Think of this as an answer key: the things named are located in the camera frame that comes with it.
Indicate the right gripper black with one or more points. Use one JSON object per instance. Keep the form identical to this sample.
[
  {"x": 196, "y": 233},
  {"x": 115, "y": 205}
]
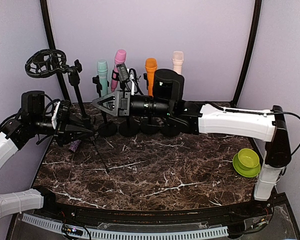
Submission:
[{"x": 124, "y": 105}]

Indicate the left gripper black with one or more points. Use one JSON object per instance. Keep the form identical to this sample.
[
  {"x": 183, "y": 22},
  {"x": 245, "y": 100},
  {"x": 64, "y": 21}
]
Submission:
[{"x": 65, "y": 128}]

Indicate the glitter microphone with silver grille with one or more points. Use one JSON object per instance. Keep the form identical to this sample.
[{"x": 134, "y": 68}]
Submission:
[{"x": 74, "y": 146}]

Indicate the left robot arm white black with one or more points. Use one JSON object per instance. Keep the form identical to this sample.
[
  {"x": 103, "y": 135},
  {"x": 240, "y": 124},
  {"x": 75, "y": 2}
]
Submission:
[{"x": 36, "y": 118}]

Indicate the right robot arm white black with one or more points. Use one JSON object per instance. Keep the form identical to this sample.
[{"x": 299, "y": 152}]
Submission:
[{"x": 166, "y": 102}]

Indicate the black stand under mint microphone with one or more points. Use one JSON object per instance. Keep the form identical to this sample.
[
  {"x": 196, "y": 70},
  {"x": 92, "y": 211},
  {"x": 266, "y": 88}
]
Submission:
[{"x": 108, "y": 128}]

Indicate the black stand under pink microphone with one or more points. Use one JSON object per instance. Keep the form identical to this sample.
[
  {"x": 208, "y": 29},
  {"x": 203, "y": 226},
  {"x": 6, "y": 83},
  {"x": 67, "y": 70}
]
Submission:
[{"x": 129, "y": 127}]

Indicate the mint green microphone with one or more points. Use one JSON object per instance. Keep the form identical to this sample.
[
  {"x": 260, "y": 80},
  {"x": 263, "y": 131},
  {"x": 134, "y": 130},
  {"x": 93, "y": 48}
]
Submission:
[{"x": 102, "y": 71}]

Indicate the black stand under orange microphone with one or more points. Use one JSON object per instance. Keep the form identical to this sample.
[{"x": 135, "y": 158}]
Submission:
[{"x": 149, "y": 126}]

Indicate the orange microphone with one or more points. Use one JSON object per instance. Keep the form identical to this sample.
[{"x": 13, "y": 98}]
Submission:
[{"x": 150, "y": 67}]

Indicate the black stand under cream microphone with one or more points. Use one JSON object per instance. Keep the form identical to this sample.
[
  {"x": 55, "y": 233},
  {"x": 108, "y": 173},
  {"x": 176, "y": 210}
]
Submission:
[{"x": 170, "y": 131}]

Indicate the cream white microphone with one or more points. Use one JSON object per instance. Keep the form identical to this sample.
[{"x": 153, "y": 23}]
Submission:
[{"x": 177, "y": 61}]

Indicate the green bowl on saucer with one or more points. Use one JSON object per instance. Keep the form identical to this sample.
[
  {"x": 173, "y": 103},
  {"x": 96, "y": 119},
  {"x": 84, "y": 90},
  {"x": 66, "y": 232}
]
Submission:
[{"x": 247, "y": 163}]

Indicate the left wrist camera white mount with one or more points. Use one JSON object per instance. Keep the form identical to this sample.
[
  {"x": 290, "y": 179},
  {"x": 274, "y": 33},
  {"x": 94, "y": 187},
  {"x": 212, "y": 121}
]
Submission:
[{"x": 60, "y": 112}]

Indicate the left black corner post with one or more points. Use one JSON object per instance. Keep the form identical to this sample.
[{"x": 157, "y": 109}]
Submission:
[{"x": 51, "y": 44}]

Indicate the black corner post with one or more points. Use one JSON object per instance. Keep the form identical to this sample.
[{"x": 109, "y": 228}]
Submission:
[
  {"x": 51, "y": 44},
  {"x": 248, "y": 53}
]

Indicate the white slotted cable duct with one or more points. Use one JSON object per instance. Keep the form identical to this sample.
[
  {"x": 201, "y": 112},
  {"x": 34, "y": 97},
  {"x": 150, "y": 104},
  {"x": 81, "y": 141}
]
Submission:
[{"x": 109, "y": 231}]

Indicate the black front rail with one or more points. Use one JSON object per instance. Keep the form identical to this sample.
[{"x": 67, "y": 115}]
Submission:
[{"x": 229, "y": 214}]

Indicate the right black corner post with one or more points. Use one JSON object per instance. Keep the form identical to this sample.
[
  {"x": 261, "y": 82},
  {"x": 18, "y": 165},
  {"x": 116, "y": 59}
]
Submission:
[{"x": 248, "y": 53}]

